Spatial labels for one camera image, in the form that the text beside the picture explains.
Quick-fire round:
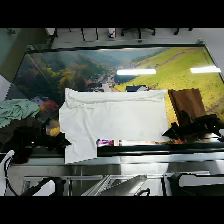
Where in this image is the white T-shirt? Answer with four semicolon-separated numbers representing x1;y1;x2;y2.
58;87;170;165

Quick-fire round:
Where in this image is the pale green garment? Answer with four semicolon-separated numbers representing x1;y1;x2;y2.
0;98;41;130

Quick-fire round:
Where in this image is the dark brown garment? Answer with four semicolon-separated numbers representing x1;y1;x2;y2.
0;117;42;145

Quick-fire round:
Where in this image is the silver frame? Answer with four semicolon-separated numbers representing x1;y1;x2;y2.
0;152;224;197

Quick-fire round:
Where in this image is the black cable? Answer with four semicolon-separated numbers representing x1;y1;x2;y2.
134;187;151;197

